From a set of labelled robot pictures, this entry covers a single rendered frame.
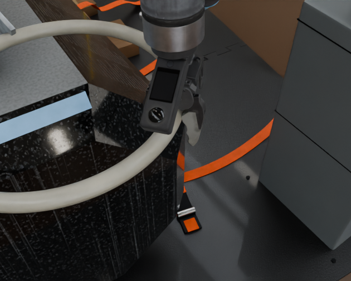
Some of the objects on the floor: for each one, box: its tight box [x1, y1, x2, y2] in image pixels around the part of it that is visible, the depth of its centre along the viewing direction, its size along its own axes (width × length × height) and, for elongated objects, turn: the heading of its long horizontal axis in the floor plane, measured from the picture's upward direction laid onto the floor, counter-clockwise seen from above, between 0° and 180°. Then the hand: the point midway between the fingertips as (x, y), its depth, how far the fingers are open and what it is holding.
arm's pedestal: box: [246, 0, 351, 263], centre depth 147 cm, size 50×50×85 cm
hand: (175, 140), depth 78 cm, fingers closed on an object, 5 cm apart
